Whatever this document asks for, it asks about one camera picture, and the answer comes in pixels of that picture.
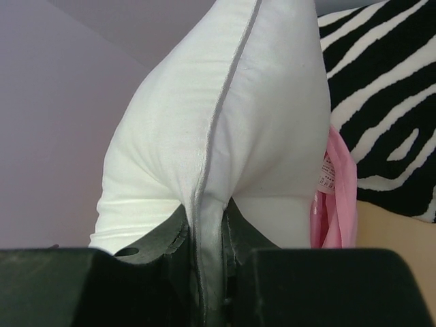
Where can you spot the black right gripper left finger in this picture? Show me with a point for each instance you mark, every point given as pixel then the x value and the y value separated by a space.
pixel 147 283

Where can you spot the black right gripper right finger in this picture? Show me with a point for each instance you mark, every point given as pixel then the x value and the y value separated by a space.
pixel 269 286

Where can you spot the pink floral satin pillowcase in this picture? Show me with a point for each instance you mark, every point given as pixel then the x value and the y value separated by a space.
pixel 334 215

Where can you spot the white pillow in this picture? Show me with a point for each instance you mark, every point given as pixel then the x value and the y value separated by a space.
pixel 239 110

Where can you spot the zebra print pillow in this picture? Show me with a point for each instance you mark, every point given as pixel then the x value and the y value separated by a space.
pixel 380 63

